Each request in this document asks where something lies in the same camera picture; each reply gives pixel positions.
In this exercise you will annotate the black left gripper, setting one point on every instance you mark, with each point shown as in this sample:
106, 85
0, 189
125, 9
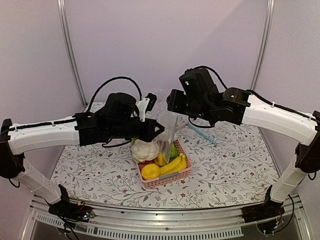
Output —
149, 135

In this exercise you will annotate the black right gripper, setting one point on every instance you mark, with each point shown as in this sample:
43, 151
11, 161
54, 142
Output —
173, 104

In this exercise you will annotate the clear zip top bag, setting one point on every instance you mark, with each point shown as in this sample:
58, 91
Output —
165, 140

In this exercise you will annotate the white toy cauliflower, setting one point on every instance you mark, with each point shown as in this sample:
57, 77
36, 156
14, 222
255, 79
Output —
144, 151

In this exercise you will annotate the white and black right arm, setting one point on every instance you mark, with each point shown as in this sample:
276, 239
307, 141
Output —
200, 98

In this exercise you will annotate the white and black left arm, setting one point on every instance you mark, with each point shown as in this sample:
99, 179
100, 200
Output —
122, 117

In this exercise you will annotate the crumpled clear plastic bag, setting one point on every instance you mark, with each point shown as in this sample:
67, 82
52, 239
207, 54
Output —
160, 107

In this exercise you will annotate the green toy pear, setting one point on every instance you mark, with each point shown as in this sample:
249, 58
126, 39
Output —
174, 152

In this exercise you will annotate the yellow green toy mango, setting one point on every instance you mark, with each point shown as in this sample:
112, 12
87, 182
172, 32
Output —
160, 160

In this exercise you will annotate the red toy fruit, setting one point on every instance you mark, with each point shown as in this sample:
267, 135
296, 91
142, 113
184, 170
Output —
146, 163

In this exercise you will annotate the yellow toy banana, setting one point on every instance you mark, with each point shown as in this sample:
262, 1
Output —
178, 164

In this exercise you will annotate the yellow toy lemon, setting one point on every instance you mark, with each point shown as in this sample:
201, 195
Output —
150, 171

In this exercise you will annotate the pink perforated plastic basket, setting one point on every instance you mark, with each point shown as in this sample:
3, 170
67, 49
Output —
167, 178

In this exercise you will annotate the floral patterned table mat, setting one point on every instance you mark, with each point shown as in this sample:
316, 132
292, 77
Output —
226, 165

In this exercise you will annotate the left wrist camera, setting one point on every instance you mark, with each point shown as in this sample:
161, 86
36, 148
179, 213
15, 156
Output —
152, 101

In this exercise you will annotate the aluminium front frame rail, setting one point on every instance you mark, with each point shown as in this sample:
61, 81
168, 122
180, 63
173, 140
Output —
117, 222

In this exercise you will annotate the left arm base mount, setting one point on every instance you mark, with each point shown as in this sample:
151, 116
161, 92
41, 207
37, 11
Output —
75, 212

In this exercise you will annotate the aluminium right corner post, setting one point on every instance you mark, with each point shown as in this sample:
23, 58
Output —
263, 44

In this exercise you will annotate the aluminium corner post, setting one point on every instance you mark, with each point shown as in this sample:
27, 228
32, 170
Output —
263, 44
61, 6

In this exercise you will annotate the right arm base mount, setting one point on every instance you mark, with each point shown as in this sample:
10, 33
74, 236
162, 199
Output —
259, 212

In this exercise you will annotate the aluminium left corner post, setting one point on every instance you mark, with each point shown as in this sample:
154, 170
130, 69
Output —
61, 6

